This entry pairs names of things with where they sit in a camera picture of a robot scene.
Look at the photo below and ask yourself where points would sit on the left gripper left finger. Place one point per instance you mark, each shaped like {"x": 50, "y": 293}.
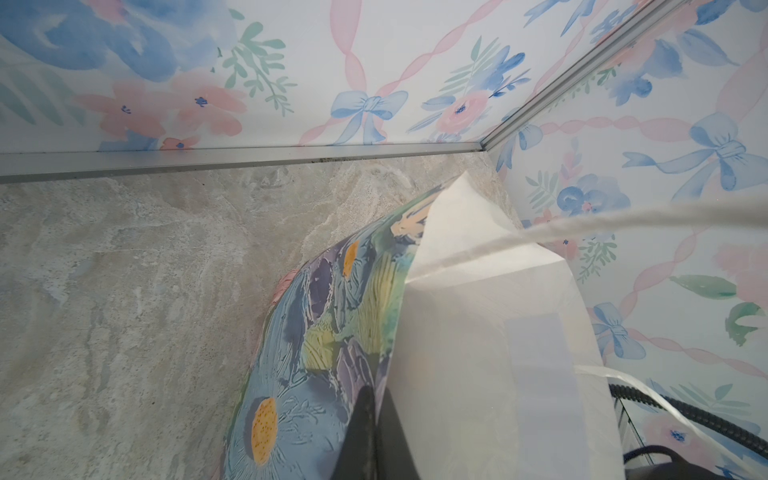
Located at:
{"x": 357, "y": 459}

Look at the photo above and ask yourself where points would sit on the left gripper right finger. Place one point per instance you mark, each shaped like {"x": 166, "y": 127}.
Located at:
{"x": 395, "y": 459}

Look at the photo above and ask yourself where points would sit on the floral paper gift bag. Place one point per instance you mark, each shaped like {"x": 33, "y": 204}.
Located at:
{"x": 493, "y": 361}

